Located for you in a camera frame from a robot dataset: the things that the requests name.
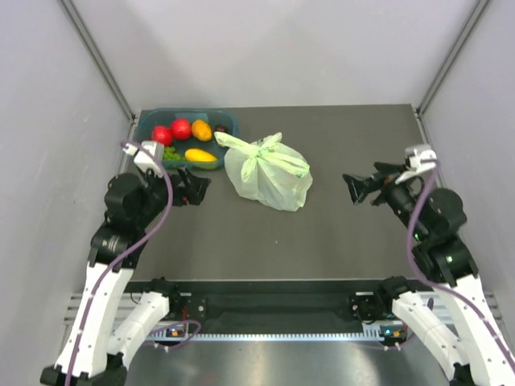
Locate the orange fake fruit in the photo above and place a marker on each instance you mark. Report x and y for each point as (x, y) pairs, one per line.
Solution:
(201, 130)

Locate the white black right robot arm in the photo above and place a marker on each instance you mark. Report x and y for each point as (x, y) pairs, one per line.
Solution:
(473, 351)

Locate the red fake apple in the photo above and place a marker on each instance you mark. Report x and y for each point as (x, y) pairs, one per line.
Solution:
(181, 129)

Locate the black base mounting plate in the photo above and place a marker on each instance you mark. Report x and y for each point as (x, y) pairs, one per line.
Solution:
(339, 306)

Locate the light green plastic bag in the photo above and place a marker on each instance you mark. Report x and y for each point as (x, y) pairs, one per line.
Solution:
(267, 171)

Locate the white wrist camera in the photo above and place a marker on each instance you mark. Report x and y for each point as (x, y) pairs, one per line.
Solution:
(419, 159)
(148, 160)

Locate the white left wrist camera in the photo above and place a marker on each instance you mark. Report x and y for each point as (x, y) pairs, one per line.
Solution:
(148, 160)

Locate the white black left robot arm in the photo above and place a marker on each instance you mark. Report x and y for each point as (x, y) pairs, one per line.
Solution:
(98, 352)

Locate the green fake grapes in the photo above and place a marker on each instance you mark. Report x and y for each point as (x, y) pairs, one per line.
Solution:
(170, 154)

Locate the grey slotted cable duct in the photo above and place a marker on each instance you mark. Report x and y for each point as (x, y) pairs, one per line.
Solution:
(365, 333)

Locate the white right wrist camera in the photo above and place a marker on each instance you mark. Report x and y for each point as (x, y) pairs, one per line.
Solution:
(419, 159)

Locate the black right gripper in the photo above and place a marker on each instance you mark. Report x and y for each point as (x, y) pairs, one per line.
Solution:
(358, 187)

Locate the yellow fake mango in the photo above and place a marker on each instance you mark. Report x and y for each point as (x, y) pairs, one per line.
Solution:
(199, 155)

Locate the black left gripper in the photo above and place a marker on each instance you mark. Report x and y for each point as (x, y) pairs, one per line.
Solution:
(194, 190)

